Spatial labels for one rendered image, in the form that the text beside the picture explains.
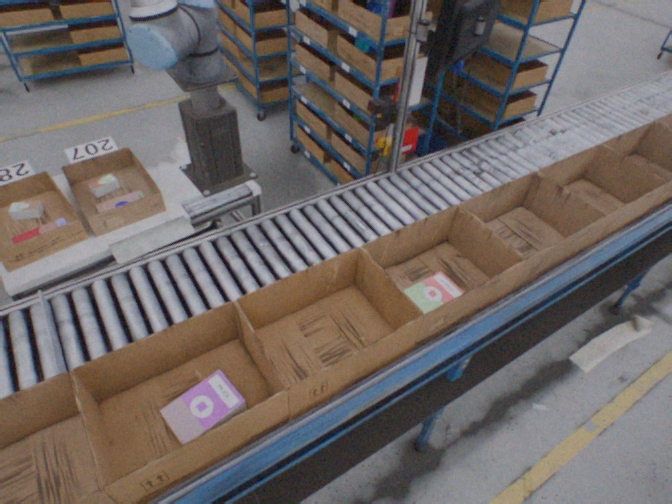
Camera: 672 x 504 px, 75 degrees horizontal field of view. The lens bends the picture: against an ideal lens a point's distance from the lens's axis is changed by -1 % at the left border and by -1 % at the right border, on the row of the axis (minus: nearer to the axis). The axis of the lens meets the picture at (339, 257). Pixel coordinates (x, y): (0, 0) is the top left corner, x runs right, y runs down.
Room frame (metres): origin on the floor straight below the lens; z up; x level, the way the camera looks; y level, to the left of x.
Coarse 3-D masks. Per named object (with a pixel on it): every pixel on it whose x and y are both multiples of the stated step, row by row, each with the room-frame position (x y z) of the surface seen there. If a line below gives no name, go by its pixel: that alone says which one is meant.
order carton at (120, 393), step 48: (144, 336) 0.57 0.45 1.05; (192, 336) 0.62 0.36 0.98; (240, 336) 0.67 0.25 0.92; (96, 384) 0.48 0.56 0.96; (144, 384) 0.52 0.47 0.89; (192, 384) 0.54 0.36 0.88; (240, 384) 0.55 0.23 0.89; (96, 432) 0.36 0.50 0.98; (144, 432) 0.40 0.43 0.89; (240, 432) 0.39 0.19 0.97; (144, 480) 0.27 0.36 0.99
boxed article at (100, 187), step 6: (96, 180) 1.45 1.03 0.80; (102, 180) 1.46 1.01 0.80; (108, 180) 1.46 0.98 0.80; (114, 180) 1.46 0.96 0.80; (90, 186) 1.42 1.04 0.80; (96, 186) 1.41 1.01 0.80; (102, 186) 1.42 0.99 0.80; (108, 186) 1.44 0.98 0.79; (114, 186) 1.45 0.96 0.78; (96, 192) 1.40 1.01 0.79; (102, 192) 1.41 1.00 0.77; (108, 192) 1.43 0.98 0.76
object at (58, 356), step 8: (40, 296) 0.84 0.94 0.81; (40, 304) 0.80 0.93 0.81; (48, 304) 0.85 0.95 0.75; (48, 312) 0.80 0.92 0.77; (48, 320) 0.76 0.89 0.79; (48, 328) 0.72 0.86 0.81; (48, 336) 0.69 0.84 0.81; (56, 336) 0.73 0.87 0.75; (56, 344) 0.69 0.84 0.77; (56, 352) 0.65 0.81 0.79; (56, 360) 0.62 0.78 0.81; (64, 360) 0.66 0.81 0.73; (56, 368) 0.59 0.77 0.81; (64, 368) 0.63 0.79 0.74
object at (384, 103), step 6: (384, 96) 1.79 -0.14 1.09; (372, 102) 1.73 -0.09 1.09; (378, 102) 1.73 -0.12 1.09; (384, 102) 1.73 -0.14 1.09; (390, 102) 1.75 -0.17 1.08; (396, 102) 1.76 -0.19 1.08; (372, 108) 1.71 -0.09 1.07; (378, 108) 1.71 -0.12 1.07; (384, 108) 1.72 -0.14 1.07; (390, 108) 1.74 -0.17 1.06; (378, 114) 1.74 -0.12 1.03; (384, 114) 1.74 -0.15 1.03; (390, 114) 1.76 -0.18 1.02; (384, 120) 1.74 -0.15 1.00
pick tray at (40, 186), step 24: (0, 192) 1.31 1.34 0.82; (24, 192) 1.36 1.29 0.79; (48, 192) 1.41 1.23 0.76; (0, 216) 1.24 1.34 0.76; (48, 216) 1.26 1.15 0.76; (72, 216) 1.27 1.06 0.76; (0, 240) 1.11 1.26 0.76; (48, 240) 1.08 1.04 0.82; (72, 240) 1.13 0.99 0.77; (24, 264) 1.01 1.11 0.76
